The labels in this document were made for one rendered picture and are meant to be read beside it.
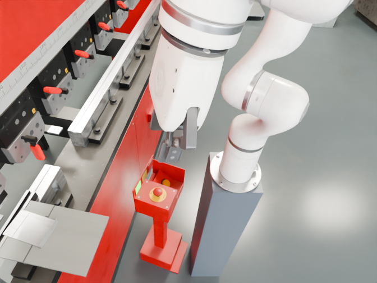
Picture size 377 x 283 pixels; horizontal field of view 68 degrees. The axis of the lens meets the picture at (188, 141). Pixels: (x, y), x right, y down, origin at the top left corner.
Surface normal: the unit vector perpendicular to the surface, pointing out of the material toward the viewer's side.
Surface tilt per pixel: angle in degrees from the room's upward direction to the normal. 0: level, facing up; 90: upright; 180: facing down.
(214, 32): 88
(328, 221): 0
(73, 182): 0
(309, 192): 0
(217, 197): 90
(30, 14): 90
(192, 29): 83
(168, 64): 76
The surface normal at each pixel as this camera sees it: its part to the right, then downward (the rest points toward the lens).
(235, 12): 0.46, 0.72
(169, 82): -0.89, 0.08
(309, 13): -0.42, 0.90
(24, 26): 0.98, 0.18
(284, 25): -0.46, 0.49
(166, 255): 0.07, -0.65
